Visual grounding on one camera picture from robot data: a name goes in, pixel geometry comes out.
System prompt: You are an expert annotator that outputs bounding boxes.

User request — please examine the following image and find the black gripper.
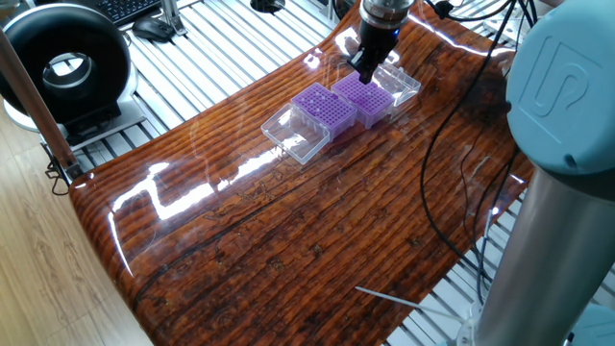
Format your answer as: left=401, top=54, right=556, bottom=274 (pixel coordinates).
left=347, top=18, right=402, bottom=85

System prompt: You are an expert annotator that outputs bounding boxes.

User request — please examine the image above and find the purple tip holder clear lid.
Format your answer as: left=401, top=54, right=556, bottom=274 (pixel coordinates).
left=331, top=62, right=422, bottom=130
left=260, top=82, right=359, bottom=165

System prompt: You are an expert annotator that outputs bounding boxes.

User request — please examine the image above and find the black round disc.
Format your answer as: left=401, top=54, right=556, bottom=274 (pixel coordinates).
left=249, top=0, right=286, bottom=14

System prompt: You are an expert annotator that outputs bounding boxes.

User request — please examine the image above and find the perforated metal plate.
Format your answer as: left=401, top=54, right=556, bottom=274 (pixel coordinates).
left=480, top=2, right=529, bottom=37

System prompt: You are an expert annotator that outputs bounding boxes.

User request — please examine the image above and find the glossy wood grain sheet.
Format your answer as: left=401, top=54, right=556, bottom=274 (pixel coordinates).
left=68, top=0, right=534, bottom=346

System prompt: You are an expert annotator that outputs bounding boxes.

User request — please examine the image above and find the black computer mouse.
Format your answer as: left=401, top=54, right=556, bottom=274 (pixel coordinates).
left=132, top=16, right=176, bottom=43

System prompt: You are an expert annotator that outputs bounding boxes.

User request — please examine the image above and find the black computer keyboard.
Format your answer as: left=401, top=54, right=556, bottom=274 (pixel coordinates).
left=90, top=0, right=163, bottom=26

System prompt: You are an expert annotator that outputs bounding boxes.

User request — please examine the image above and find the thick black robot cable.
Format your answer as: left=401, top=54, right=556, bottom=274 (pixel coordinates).
left=470, top=0, right=539, bottom=307
left=419, top=0, right=520, bottom=284

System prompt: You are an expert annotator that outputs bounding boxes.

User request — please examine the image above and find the thin cable grey sleeve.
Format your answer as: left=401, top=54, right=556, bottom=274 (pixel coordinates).
left=458, top=129, right=501, bottom=289

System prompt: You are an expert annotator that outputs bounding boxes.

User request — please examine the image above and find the small aluminium bracket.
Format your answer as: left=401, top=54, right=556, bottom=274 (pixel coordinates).
left=160, top=0, right=188, bottom=37

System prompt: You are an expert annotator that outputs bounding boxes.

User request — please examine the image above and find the black cable bundle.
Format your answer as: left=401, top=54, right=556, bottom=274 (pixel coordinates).
left=44, top=143, right=72, bottom=197

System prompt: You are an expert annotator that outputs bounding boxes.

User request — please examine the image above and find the brown frame post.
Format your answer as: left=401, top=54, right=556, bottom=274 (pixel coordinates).
left=0, top=27, right=84, bottom=183

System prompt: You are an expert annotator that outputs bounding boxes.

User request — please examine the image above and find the black ring-shaped fan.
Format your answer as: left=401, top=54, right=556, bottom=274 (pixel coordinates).
left=0, top=2, right=145, bottom=148

